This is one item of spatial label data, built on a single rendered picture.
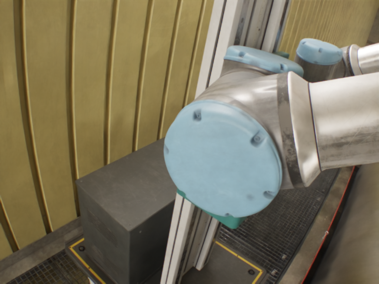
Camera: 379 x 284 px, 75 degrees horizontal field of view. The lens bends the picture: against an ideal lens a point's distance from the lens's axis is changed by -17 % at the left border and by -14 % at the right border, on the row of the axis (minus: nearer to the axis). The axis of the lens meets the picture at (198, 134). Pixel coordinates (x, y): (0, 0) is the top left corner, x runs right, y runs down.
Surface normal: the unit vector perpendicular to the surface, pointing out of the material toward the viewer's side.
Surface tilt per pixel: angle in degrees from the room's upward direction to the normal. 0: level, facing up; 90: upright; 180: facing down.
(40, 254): 0
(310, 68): 90
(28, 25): 90
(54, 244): 0
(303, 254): 0
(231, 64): 90
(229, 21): 90
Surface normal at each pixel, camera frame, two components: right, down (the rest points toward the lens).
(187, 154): -0.42, 0.44
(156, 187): 0.18, -0.84
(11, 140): 0.78, 0.43
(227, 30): -0.59, 0.32
